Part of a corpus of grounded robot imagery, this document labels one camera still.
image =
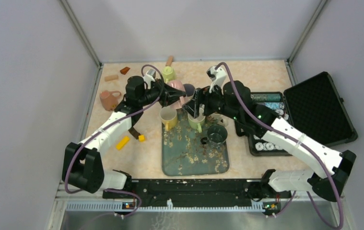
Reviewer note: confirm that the beige wooden block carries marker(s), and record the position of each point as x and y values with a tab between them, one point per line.
111	77

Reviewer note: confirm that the light green mug with handle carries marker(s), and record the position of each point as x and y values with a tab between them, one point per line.
168	74

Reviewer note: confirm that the black poker chip case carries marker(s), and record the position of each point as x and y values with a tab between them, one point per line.
315	108

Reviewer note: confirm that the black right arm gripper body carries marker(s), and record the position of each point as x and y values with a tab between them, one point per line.
214	102

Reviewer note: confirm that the dark teal mug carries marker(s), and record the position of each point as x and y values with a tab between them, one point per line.
216	136

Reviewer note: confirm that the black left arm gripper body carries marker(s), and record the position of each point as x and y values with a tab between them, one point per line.
151	95

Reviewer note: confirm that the yellow mug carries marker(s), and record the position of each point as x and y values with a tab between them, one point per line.
168	117

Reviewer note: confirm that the terracotta mug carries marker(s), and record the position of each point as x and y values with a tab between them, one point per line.
110	99

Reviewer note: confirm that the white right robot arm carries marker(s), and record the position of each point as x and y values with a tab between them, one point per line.
329	169

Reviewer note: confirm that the pale pink tall mug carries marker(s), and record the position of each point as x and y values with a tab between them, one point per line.
178	85

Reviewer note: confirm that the light green upside-down mug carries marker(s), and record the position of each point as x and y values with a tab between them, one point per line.
196	123

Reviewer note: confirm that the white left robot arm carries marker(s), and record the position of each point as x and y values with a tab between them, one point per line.
83	168

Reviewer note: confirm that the dark brown block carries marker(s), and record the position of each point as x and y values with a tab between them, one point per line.
134	132

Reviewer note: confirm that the small yellow cube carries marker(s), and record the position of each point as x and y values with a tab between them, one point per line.
141	138

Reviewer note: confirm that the tan cylinder block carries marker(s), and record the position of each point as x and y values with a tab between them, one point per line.
169	61

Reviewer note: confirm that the yellow wooden block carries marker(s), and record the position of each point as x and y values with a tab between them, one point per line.
122	143

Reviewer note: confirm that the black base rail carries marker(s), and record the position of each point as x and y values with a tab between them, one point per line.
198	192

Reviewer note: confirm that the teal blossom-pattern tray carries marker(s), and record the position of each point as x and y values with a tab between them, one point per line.
184	155

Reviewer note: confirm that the cream patterned mug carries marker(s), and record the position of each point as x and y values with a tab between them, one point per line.
219	119

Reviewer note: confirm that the dark red wooden block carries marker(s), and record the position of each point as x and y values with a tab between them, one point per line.
124	70

